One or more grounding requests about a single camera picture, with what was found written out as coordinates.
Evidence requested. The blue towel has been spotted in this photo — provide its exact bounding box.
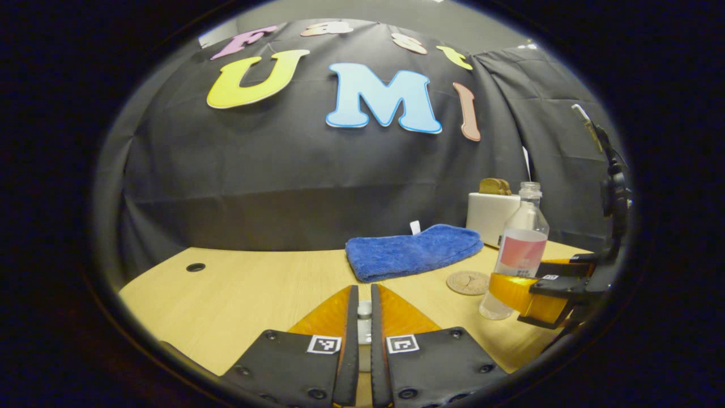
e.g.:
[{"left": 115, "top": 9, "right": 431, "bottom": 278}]
[{"left": 346, "top": 221, "right": 485, "bottom": 283}]

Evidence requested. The white toaster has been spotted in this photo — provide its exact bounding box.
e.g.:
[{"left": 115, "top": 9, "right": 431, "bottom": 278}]
[{"left": 466, "top": 192, "right": 522, "bottom": 249}]

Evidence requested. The clear pink-label water bottle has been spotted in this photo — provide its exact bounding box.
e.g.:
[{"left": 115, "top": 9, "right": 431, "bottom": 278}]
[{"left": 479, "top": 181, "right": 550, "bottom": 321}]

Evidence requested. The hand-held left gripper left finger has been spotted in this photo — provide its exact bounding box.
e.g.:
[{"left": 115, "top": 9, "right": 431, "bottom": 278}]
[{"left": 218, "top": 285, "right": 360, "bottom": 407}]

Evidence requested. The round wooden coaster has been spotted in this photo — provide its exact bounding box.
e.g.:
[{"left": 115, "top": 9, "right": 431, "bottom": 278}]
[{"left": 446, "top": 270, "right": 491, "bottom": 296}]

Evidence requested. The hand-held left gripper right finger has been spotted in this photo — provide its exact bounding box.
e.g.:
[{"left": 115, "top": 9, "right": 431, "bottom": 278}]
[{"left": 371, "top": 283, "right": 508, "bottom": 408}]

